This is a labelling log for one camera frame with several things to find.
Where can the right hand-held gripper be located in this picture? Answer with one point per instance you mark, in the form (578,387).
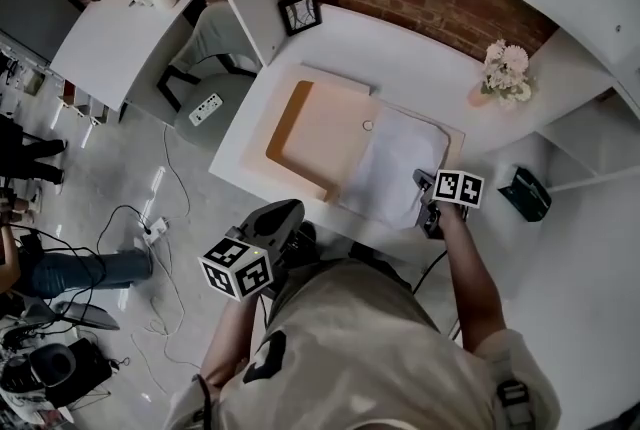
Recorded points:
(457,188)

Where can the grey cabinet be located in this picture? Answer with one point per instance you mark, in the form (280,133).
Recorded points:
(35,13)

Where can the person's left forearm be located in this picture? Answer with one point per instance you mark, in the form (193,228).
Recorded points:
(230,343)

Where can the grey upholstered chair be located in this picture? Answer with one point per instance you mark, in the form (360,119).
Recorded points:
(215,88)

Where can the black picture frame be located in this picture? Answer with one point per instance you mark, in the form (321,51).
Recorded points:
(300,13)

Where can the person's right forearm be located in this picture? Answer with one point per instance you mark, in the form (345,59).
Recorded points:
(470,278)

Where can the small white power strip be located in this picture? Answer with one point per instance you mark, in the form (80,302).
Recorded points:
(156,229)

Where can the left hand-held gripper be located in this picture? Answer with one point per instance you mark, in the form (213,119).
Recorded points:
(235,268)

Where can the green tissue pack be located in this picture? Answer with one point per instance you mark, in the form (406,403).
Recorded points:
(525,193)

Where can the pink vase with pale flowers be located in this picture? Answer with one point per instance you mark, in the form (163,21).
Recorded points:
(505,73)

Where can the white A4 paper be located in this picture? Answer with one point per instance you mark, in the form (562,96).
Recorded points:
(395,158)

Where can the person's dark trousers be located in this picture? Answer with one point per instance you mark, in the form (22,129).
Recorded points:
(302,248)

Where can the black equipment box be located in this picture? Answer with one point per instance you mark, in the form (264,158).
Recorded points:
(55,368)

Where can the long white socket strip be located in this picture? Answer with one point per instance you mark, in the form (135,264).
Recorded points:
(206,109)

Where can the person's beige shirt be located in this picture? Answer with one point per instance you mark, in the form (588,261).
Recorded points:
(360,343)

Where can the white side desk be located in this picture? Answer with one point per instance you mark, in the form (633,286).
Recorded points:
(115,48)

